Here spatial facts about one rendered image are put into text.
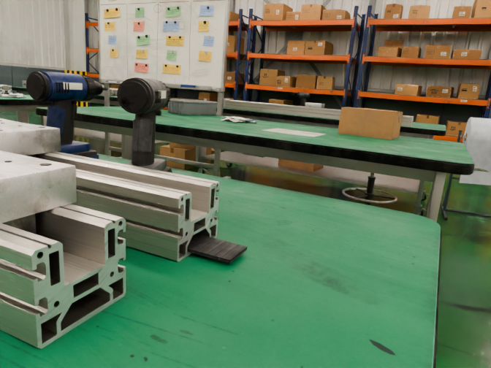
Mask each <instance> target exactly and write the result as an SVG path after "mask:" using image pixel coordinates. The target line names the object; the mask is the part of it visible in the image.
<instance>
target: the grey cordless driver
mask: <svg viewBox="0 0 491 368"><path fill-rule="evenodd" d="M170 97H171V96H170V90H169V88H168V87H167V86H166V84H165V83H162V82H161V81H158V80H154V79H147V78H138V77H133V78H130V79H127V80H124V81H123V82H122V83H121V84H120V86H119V87H118V92H117V98H118V102H119V104H120V106H121V107H122V108H123V109H124V110H126V111H127V112H130V113H133V114H135V120H133V134H132V160H131V161H130V162H128V163H126V164H127V165H132V166H138V167H143V168H147V169H155V170H159V171H163V172H171V173H172V170H171V168H170V167H168V166H167V162H166V160H165V159H163V158H154V152H155V134H156V116H157V115H158V116H161V109H162V108H165V107H166V106H167V105H168V103H169V101H170Z"/></svg>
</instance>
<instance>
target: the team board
mask: <svg viewBox="0 0 491 368"><path fill-rule="evenodd" d="M229 5H230V0H98V27H99V81H100V82H101V83H104V87H105V88H108V90H107V91H104V106H105V107H109V106H110V83H115V84H121V83H122V82H123V81H124V80H127V79H130V78H133V77H138V78H147V79H154V80H158V81H161V82H162V83H165V84H166V86H167V87H168V88H181V89H191V90H200V91H215V92H218V104H217V115H218V116H223V107H224V92H225V82H226V70H227V44H228V31H229ZM111 150H112V151H116V152H121V148H118V147H110V133H108V132H105V150H104V154H105V155H106V156H111ZM154 158H163V159H165V160H166V161H172V162H177V163H181V164H188V165H193V166H200V167H204V168H209V169H213V176H217V177H220V159H221V150H218V149H215V158H214V165H213V164H206V163H201V162H197V161H189V160H185V159H180V158H173V157H168V156H160V155H156V154H154Z"/></svg>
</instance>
